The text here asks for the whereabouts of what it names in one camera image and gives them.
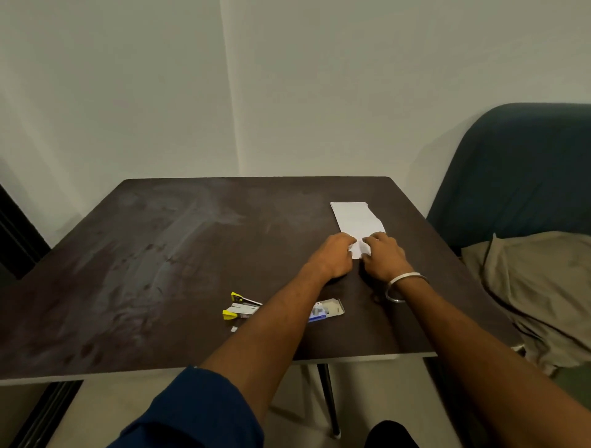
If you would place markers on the person's right hand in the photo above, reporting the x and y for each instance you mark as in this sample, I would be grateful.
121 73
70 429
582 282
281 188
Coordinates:
385 261

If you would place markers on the person's left hand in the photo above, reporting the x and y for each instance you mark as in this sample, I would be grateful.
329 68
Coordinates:
331 258

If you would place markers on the person's right fingers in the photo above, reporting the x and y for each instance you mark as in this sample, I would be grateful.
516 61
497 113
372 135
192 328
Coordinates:
375 241

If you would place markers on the person's left fingers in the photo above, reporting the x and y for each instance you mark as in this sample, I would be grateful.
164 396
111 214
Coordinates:
344 240

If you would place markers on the white paper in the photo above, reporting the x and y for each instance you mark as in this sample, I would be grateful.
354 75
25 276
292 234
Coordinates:
356 220

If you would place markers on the person's right forearm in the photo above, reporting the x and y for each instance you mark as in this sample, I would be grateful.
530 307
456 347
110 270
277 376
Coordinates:
480 364

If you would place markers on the person's left forearm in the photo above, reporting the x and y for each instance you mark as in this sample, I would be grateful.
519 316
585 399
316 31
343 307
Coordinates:
272 332

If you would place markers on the silver metal bangle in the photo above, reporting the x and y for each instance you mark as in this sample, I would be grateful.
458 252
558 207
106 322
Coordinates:
400 279

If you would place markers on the clear staple pack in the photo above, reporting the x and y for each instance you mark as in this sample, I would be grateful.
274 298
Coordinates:
328 309

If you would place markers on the yellow and black stapler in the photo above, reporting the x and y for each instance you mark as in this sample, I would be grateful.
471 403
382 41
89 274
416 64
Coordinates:
240 308

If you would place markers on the dark teal sofa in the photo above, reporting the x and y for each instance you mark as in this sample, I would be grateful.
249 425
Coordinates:
512 175

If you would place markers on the dark brown table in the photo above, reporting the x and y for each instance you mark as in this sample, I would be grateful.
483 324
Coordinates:
184 258

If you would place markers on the beige cloth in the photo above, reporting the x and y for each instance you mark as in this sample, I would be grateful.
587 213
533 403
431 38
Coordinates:
540 286

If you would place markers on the person's dark knee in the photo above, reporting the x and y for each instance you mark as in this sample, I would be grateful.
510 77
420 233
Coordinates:
390 436

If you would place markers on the blue sleeve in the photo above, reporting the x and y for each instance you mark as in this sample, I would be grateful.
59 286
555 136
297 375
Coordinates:
194 415

